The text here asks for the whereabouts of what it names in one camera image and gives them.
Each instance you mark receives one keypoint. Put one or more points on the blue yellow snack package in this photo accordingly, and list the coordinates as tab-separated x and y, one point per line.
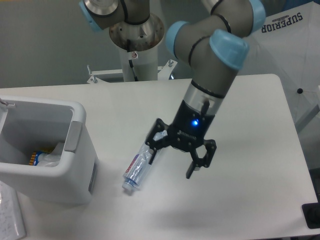
35	158

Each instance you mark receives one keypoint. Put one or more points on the white paper notebook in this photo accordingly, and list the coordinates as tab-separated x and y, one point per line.
11	219

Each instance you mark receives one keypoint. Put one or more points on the black device at edge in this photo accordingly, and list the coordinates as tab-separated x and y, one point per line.
311	212

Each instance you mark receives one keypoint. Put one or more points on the clear plastic wrapper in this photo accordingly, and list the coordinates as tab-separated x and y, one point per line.
51	159

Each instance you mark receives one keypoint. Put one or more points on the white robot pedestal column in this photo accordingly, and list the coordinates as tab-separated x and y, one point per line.
138	46

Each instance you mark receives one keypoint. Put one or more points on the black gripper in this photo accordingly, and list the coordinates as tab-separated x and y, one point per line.
190	130

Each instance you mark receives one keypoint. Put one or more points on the white Superior umbrella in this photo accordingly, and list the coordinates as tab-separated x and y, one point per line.
288	45

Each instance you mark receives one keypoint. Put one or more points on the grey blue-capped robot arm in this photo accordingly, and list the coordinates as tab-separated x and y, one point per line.
215	48

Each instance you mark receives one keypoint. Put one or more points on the white metal base bracket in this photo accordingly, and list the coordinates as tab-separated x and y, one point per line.
164	72

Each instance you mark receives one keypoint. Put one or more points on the white trash can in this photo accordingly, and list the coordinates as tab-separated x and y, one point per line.
30	124

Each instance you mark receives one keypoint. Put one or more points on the crushed clear plastic bottle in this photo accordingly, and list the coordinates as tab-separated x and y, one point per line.
138	168

